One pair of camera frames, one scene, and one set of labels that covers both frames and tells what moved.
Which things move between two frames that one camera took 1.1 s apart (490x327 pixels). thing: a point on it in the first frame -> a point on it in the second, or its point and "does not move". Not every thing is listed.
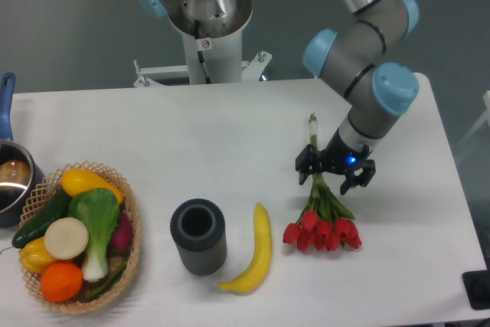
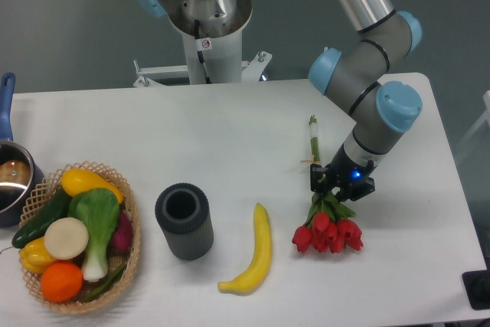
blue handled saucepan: x=21 y=171 does not move
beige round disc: x=66 y=237 does not move
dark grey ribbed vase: x=197 y=227 -> x=183 y=211
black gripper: x=338 y=156 -> x=343 y=171
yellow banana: x=254 y=274 does not move
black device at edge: x=477 y=285 does not move
